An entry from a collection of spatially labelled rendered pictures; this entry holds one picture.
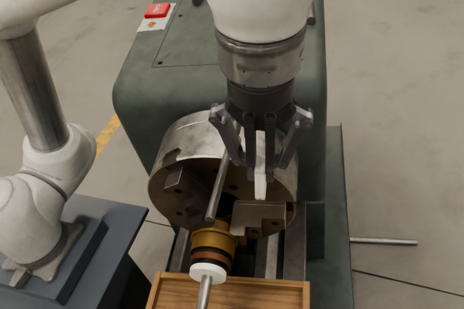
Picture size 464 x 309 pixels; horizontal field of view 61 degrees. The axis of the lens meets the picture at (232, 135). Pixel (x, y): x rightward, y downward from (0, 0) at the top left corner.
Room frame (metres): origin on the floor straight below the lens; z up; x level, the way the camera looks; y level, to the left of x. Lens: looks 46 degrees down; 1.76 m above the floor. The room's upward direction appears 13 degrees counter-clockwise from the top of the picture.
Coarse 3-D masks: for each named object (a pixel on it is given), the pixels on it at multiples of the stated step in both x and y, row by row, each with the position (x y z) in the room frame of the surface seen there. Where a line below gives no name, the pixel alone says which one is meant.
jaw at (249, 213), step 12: (240, 204) 0.45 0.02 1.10; (252, 204) 0.44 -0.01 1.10; (264, 204) 0.44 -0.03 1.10; (276, 204) 0.43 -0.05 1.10; (288, 204) 0.43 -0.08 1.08; (240, 216) 0.42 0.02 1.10; (252, 216) 0.42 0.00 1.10; (264, 216) 0.41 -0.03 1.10; (276, 216) 0.41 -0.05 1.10; (240, 228) 0.40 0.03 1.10; (252, 228) 0.39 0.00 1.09; (276, 228) 0.40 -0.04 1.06; (240, 240) 0.38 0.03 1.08
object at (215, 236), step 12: (204, 228) 0.40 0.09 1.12; (216, 228) 0.39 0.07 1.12; (228, 228) 0.41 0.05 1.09; (192, 240) 0.41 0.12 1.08; (204, 240) 0.38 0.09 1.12; (216, 240) 0.37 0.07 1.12; (228, 240) 0.37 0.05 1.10; (192, 252) 0.37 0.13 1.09; (204, 252) 0.35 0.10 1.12; (216, 252) 0.35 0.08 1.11; (228, 252) 0.35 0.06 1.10; (192, 264) 0.35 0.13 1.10; (216, 264) 0.33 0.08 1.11; (228, 264) 0.34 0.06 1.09
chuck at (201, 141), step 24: (168, 144) 0.56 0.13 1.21; (192, 144) 0.51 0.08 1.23; (216, 144) 0.50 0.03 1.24; (264, 144) 0.50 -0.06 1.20; (192, 168) 0.48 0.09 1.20; (216, 168) 0.47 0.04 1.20; (240, 168) 0.46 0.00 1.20; (288, 168) 0.47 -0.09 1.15; (168, 192) 0.51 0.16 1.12; (240, 192) 0.46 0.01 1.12; (288, 192) 0.43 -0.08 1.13; (168, 216) 0.51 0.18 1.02; (288, 216) 0.43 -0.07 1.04
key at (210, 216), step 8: (224, 152) 0.40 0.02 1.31; (224, 160) 0.38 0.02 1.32; (224, 168) 0.37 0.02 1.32; (224, 176) 0.35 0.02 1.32; (216, 184) 0.33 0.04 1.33; (216, 192) 0.32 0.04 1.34; (216, 200) 0.30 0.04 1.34; (208, 208) 0.29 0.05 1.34; (216, 208) 0.29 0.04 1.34; (208, 216) 0.28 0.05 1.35
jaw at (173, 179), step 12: (168, 156) 0.53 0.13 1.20; (168, 168) 0.50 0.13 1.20; (180, 168) 0.49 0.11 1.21; (168, 180) 0.48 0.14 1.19; (180, 180) 0.46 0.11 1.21; (192, 180) 0.47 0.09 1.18; (180, 192) 0.45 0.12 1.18; (192, 192) 0.45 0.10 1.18; (204, 192) 0.46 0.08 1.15; (180, 204) 0.44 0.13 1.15; (192, 204) 0.43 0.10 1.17; (204, 204) 0.44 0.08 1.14; (192, 216) 0.43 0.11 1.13; (204, 216) 0.42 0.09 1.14; (192, 228) 0.41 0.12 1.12
